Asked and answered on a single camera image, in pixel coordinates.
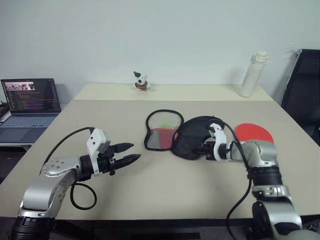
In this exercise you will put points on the black mesh paddle case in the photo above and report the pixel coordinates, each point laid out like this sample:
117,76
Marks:
185,135

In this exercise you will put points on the white water bottle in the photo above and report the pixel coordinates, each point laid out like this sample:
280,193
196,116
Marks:
251,75

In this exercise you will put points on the white plush dog toy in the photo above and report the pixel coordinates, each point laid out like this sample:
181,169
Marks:
141,82

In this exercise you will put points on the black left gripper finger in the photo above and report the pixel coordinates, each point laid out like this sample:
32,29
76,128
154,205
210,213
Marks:
128,160
123,147

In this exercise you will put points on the black table frame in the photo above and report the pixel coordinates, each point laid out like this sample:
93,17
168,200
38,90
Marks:
150,228

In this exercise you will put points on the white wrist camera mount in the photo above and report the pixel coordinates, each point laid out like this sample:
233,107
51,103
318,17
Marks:
220,142
96,142

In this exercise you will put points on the black office chair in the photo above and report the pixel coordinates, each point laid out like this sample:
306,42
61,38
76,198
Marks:
303,95

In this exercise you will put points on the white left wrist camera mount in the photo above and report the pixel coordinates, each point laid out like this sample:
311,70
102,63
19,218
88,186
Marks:
96,142

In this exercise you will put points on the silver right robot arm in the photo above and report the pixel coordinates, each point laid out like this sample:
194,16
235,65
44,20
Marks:
265,170

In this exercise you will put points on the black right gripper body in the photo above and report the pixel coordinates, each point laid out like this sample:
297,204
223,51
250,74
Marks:
210,150

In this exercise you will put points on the red table tennis paddle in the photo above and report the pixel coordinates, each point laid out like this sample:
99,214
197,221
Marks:
252,132

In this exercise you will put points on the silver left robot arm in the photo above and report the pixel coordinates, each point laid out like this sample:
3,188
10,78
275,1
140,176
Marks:
47,185

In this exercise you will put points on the grey open laptop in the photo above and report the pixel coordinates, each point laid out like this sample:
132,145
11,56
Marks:
26,105

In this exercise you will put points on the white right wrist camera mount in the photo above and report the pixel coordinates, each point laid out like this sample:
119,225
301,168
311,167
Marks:
220,142

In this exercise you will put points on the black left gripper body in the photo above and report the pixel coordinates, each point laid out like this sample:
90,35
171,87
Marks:
106,161

